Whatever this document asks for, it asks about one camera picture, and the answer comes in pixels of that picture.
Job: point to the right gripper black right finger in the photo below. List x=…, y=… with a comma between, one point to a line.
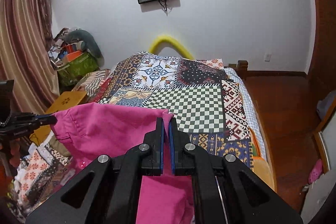
x=225, y=190

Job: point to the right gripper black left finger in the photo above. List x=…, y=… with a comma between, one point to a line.
x=107, y=190

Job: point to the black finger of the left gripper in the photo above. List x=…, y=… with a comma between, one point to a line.
x=36, y=118

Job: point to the pink pants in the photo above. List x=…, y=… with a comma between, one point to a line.
x=94, y=129

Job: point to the person's left hand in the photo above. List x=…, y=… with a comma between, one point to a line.
x=14, y=159

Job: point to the olive green pants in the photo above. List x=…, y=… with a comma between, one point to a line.
x=59, y=147

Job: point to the green storage bag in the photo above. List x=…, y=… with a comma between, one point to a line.
x=74, y=71

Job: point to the striped brown curtain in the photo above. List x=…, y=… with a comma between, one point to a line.
x=26, y=38

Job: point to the patchwork patterned bedspread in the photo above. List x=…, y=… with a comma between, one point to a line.
x=209, y=102

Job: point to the pink slipper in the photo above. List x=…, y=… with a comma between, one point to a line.
x=316, y=172

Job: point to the yellow foam headboard tube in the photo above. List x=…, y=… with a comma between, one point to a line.
x=164, y=41

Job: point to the white wall socket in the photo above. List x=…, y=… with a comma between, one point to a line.
x=267, y=57

